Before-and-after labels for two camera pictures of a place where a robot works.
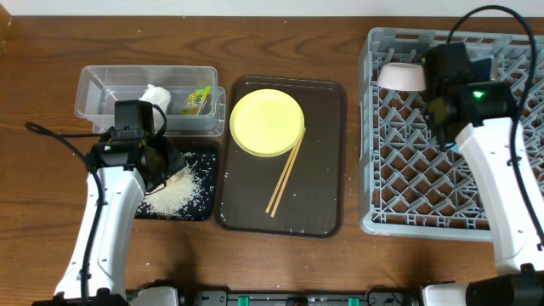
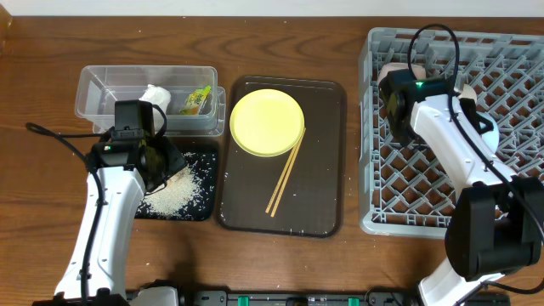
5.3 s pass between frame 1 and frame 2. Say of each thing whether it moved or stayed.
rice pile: stayed
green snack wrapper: stayed
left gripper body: stayed
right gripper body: moved
